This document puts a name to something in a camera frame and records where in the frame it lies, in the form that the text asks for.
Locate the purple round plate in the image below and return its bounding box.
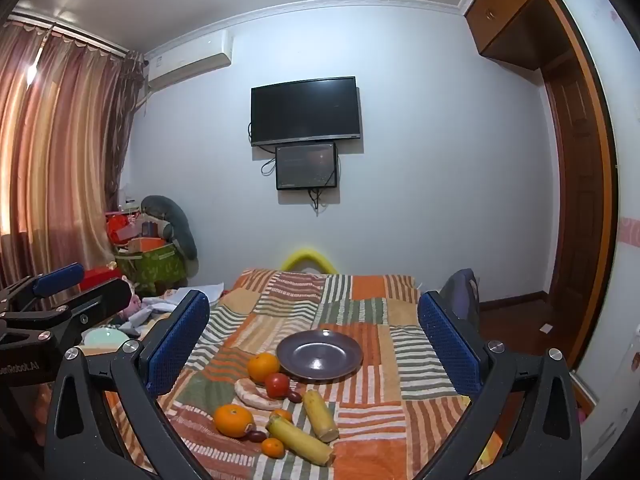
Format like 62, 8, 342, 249
276, 329, 364, 382

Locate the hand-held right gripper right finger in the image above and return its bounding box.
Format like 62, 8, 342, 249
417, 290, 586, 480

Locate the red plastic item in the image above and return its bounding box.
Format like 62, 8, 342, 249
80, 267, 123, 291

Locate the yellow banana piece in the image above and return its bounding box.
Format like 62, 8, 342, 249
265, 415, 335, 466
303, 390, 340, 443

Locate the dark blue fabric item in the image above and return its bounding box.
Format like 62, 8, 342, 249
440, 268, 482, 333

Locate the striped brown curtain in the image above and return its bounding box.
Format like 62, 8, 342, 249
0, 22, 146, 281

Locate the white curtain rail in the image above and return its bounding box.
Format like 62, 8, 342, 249
7, 7, 128, 56

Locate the yellow foam ring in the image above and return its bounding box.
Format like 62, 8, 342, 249
281, 245, 337, 275

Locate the large orange with sticker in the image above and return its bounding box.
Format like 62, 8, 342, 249
214, 404, 255, 438

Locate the striped patchwork blanket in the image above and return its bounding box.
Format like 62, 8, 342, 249
102, 269, 501, 480

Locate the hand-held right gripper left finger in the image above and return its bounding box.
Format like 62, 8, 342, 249
44, 289, 211, 480

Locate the white air conditioner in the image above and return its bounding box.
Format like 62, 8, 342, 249
145, 30, 234, 93

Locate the orange flat box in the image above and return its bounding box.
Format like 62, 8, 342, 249
127, 237, 166, 254

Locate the red tomato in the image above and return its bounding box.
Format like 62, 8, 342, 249
264, 372, 291, 400

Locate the pink sweet potato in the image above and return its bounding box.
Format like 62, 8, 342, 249
235, 377, 286, 409

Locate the small black wall monitor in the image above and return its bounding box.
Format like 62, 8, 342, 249
275, 142, 338, 191

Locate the white cloth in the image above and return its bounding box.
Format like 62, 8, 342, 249
125, 282, 226, 336

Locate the red box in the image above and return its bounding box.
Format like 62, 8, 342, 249
106, 212, 139, 246

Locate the brown wooden door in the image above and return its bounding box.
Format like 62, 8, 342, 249
542, 57, 608, 366

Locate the wooden overhead cabinet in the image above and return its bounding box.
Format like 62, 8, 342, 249
464, 0, 576, 71

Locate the pale green round lid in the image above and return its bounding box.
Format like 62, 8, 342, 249
82, 325, 128, 356

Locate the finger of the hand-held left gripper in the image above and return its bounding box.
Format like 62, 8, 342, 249
30, 277, 132, 356
0, 262, 85, 313

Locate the black wall television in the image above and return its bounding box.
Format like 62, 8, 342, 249
250, 76, 362, 147

